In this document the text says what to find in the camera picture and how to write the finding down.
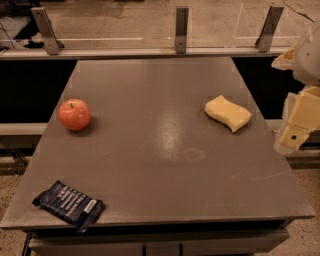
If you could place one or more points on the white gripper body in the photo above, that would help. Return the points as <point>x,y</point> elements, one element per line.
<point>309,61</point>

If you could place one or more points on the yellow sponge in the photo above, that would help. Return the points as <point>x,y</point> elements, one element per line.
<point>228,113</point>

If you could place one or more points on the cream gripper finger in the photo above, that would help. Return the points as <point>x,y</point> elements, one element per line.
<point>284,61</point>
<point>300,117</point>

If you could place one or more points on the dark blue rxbar wrapper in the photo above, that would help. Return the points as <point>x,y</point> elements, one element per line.
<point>70,205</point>

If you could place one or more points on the clear acrylic barrier panel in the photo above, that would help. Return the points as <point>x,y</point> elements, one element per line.
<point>213,26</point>

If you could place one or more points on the red apple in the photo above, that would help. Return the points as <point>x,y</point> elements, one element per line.
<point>74,114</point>

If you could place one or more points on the metal bracket post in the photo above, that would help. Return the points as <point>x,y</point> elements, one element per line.
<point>181,27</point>
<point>264,41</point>
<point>51,44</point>

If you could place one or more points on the grey table base cabinet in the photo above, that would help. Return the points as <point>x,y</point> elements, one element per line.
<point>158,241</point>

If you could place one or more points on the left metal bracket post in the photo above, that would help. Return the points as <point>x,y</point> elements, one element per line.
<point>51,44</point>

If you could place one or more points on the middle metal bracket post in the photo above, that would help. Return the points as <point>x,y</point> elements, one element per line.
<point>181,27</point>

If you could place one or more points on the right metal bracket post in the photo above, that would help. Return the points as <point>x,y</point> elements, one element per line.
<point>264,41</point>

